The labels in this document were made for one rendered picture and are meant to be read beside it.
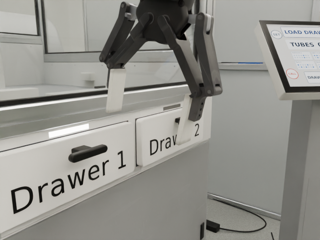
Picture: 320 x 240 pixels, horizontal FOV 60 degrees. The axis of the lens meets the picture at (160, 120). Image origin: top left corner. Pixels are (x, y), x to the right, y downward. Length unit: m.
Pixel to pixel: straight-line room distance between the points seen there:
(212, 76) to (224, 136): 1.76
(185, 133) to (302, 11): 1.61
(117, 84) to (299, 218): 1.00
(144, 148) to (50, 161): 0.23
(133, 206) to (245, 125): 1.44
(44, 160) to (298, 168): 0.98
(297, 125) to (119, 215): 0.80
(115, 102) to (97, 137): 0.10
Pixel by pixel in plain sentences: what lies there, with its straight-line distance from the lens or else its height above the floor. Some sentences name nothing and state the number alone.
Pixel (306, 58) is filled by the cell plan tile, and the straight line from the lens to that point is 1.07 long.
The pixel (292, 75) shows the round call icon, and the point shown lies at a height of 1.01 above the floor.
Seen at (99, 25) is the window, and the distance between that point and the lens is 0.57.
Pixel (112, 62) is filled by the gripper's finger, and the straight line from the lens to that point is 0.43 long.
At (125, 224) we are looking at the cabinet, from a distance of 0.68.
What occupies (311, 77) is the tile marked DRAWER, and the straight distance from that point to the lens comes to 1.02.
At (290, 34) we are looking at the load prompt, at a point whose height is 1.15.
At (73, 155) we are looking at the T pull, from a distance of 0.45.
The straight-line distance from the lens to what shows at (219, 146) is 2.12.
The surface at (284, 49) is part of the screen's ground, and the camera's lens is 1.05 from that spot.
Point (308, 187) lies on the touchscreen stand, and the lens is 1.23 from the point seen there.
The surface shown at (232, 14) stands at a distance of 2.04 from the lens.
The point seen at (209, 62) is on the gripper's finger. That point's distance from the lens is 0.34.
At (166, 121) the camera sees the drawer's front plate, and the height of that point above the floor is 0.91.
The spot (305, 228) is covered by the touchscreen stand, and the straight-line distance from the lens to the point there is 1.31.
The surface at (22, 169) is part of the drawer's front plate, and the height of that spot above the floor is 0.90.
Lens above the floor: 1.05
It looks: 12 degrees down
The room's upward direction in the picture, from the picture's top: straight up
